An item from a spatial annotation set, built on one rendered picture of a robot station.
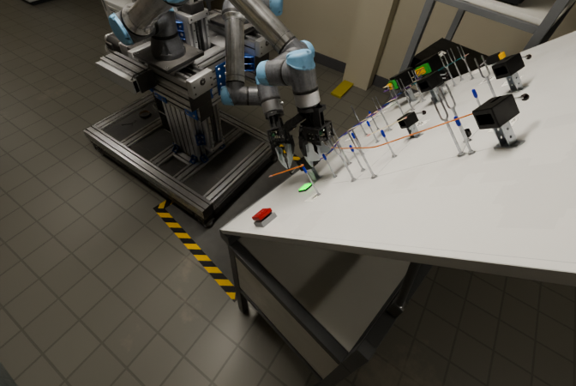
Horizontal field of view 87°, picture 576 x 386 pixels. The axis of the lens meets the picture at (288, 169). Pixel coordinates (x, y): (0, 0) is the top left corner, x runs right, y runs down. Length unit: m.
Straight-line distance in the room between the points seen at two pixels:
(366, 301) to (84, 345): 1.53
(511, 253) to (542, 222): 0.06
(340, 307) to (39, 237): 2.04
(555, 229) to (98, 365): 1.99
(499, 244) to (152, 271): 1.95
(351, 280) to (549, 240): 0.85
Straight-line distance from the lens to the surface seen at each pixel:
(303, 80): 0.87
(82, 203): 2.64
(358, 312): 1.17
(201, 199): 2.10
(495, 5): 1.63
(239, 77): 1.26
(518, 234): 0.47
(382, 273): 1.25
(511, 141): 0.70
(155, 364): 1.99
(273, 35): 1.05
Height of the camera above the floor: 1.89
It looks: 49 degrees down
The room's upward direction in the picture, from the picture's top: 6 degrees clockwise
